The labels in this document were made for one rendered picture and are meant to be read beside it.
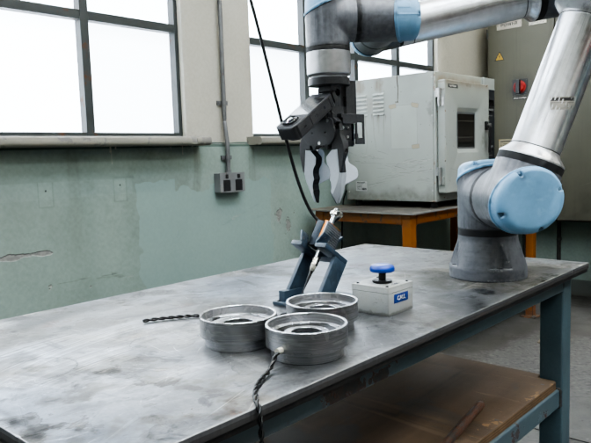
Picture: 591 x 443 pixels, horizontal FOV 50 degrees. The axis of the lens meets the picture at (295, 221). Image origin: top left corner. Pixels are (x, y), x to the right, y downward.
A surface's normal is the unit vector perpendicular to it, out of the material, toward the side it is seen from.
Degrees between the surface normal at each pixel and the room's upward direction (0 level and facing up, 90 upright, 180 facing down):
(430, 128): 90
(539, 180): 97
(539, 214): 97
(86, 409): 0
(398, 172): 89
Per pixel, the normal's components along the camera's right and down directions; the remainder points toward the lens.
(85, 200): 0.74, 0.04
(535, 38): -0.67, 0.10
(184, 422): -0.04, -0.99
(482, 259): -0.37, -0.20
